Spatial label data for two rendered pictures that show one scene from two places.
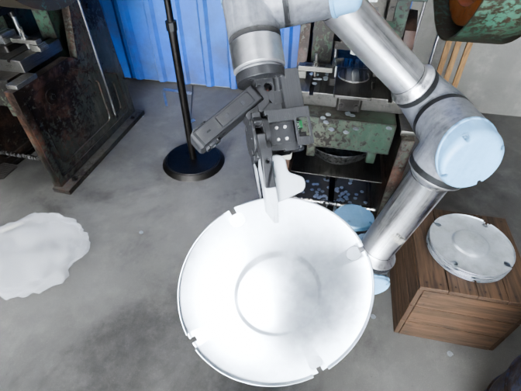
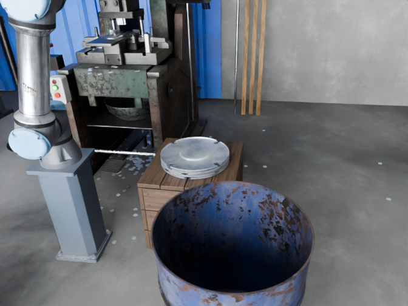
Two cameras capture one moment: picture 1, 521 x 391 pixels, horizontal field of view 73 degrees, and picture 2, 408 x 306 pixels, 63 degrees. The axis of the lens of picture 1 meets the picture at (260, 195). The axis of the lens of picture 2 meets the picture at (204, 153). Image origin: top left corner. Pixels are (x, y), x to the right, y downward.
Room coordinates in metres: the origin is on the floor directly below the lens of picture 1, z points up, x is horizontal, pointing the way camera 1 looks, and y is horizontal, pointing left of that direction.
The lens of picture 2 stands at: (-0.41, -0.82, 1.07)
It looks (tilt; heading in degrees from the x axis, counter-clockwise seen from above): 29 degrees down; 0
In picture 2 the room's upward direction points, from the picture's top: 2 degrees counter-clockwise
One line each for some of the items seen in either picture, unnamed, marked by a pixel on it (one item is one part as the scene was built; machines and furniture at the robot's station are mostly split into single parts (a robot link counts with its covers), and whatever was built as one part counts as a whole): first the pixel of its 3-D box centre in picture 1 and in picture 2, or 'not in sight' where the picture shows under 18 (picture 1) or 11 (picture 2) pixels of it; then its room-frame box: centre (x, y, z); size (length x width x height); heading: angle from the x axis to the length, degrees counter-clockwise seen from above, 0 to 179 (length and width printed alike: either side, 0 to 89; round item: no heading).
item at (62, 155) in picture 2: not in sight; (58, 147); (0.69, -0.27, 0.50); 0.15 x 0.15 x 0.10
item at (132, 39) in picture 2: (353, 68); (124, 36); (1.48, -0.40, 0.76); 0.15 x 0.09 x 0.05; 78
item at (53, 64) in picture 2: not in sight; (54, 72); (1.32, -0.05, 0.62); 0.10 x 0.06 x 0.20; 78
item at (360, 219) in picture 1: (351, 230); (50, 119); (0.69, -0.27, 0.62); 0.13 x 0.12 x 0.14; 2
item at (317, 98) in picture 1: (350, 85); (126, 52); (1.48, -0.40, 0.68); 0.45 x 0.30 x 0.06; 78
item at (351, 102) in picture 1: (350, 95); (112, 51); (1.31, -0.36, 0.72); 0.25 x 0.14 x 0.14; 168
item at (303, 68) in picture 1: (313, 64); (96, 36); (1.51, -0.23, 0.76); 0.17 x 0.06 x 0.10; 78
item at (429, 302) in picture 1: (449, 275); (197, 193); (0.82, -0.77, 0.18); 0.40 x 0.38 x 0.35; 168
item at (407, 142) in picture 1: (396, 119); (182, 85); (1.56, -0.69, 0.45); 0.92 x 0.12 x 0.90; 168
